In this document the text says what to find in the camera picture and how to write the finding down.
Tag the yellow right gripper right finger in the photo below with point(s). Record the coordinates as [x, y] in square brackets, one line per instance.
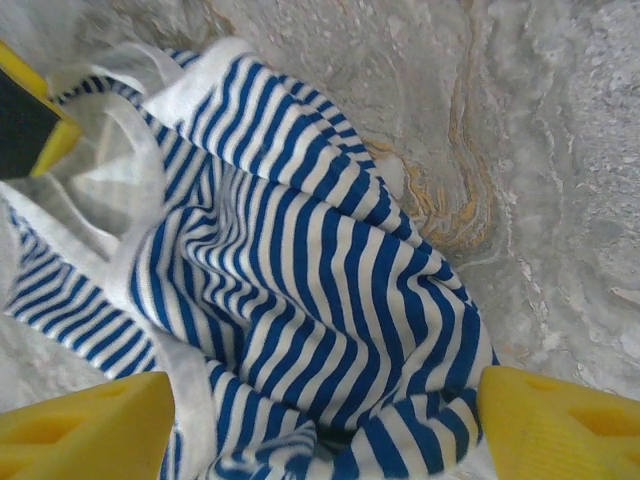
[560, 435]

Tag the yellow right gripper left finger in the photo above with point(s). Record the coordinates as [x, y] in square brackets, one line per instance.
[90, 430]

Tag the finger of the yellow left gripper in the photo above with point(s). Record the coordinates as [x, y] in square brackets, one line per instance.
[25, 125]

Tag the blue white striped tank top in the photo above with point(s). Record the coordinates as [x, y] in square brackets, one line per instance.
[300, 275]

